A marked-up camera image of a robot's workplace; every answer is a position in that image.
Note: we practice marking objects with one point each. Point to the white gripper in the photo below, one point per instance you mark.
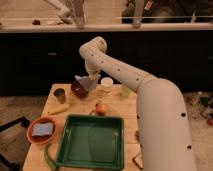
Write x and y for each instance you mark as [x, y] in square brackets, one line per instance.
[92, 70]

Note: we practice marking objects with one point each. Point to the grey blue towel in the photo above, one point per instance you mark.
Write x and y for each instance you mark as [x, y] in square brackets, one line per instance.
[85, 83]

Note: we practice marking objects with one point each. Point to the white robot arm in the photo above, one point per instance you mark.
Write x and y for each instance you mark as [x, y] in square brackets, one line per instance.
[162, 119]

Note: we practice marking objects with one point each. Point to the light green cup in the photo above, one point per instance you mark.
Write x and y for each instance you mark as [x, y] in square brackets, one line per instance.
[125, 91]

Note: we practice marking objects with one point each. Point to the dark red bowl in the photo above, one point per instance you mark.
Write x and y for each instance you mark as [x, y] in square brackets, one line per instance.
[78, 90]

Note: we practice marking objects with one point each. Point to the orange fruit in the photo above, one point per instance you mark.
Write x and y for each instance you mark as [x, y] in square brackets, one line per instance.
[100, 109]

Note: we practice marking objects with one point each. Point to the yellow banana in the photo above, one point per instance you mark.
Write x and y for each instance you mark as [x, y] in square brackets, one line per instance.
[59, 109]

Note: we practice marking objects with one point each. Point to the dark cabinet counter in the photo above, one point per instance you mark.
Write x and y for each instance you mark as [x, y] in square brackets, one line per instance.
[30, 63]

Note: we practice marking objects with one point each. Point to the green plastic tray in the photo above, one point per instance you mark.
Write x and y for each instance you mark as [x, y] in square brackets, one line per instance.
[92, 142]

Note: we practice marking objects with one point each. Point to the blue sponge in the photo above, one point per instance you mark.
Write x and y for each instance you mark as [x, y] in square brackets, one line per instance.
[43, 129]

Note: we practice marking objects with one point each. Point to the orange plate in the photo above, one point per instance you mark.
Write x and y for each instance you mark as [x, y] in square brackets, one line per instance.
[40, 140]

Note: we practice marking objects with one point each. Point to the brown object at table edge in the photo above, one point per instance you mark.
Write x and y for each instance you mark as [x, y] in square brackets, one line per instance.
[137, 160]

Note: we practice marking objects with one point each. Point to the green curved vegetable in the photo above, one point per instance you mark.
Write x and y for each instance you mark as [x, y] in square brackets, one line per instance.
[50, 162]

